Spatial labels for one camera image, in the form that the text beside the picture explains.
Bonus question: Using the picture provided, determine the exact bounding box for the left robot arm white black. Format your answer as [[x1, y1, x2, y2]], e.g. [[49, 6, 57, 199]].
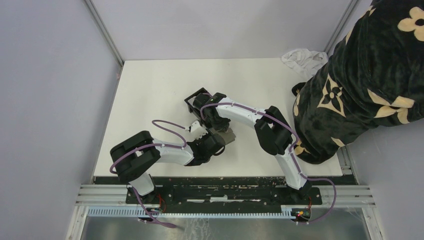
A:
[[109, 130, 226, 204]]

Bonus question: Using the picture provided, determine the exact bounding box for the white crumpled cloth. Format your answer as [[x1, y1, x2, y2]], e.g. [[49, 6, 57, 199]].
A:
[[280, 48, 329, 80]]

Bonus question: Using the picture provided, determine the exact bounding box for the black plastic card box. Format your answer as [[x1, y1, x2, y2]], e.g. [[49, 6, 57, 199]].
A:
[[184, 87, 212, 129]]

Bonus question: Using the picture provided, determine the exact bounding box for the aluminium frame rail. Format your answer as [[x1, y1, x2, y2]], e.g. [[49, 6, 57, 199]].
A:
[[76, 145, 377, 209]]

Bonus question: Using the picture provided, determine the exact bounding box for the grey leather card holder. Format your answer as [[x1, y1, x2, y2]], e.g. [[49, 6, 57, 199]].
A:
[[210, 128, 236, 145]]

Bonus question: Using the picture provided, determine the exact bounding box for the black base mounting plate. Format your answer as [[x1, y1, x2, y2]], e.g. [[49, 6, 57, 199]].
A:
[[93, 176, 357, 215]]

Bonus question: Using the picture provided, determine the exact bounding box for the grey slotted cable duct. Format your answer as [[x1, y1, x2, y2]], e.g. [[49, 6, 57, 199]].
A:
[[87, 206, 295, 220]]

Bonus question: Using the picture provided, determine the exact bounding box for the black floral plush blanket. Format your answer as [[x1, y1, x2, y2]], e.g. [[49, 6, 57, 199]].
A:
[[292, 0, 424, 165]]

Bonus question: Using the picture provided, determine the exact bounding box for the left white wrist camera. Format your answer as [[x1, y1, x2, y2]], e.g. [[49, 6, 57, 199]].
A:
[[185, 120, 209, 141]]

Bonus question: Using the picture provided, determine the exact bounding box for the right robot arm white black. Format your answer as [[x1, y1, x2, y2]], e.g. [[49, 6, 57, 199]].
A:
[[185, 92, 312, 204]]

